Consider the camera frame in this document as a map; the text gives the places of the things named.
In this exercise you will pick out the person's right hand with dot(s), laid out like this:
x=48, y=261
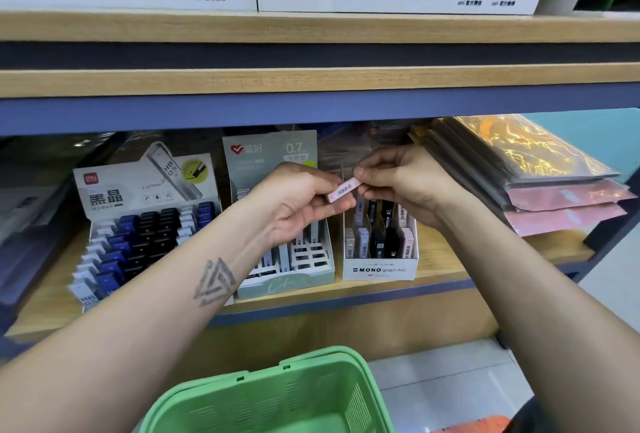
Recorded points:
x=415, y=183

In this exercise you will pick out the person's left hand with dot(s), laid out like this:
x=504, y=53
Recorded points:
x=290, y=203

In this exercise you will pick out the lead case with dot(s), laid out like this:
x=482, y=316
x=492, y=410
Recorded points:
x=343, y=189

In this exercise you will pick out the pale green display box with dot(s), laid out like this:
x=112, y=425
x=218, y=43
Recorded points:
x=262, y=153

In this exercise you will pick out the clear plastic display box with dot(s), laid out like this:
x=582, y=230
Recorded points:
x=380, y=270

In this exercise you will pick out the white display box red label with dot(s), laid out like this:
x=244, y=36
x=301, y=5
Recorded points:
x=115, y=188

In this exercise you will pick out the green plastic basket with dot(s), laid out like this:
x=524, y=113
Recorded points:
x=260, y=398

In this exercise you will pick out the person's left forearm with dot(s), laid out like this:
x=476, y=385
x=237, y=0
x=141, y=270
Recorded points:
x=100, y=348

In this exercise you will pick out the person's right forearm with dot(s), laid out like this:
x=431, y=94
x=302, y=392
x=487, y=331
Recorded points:
x=555, y=323

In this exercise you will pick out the dark plastic-wrapped packs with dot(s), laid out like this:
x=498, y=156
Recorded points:
x=530, y=163

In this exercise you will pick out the colourful printed mat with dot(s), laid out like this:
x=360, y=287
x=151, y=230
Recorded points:
x=470, y=426

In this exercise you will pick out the stack of wrapped paper packs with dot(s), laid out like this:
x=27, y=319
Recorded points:
x=30, y=218

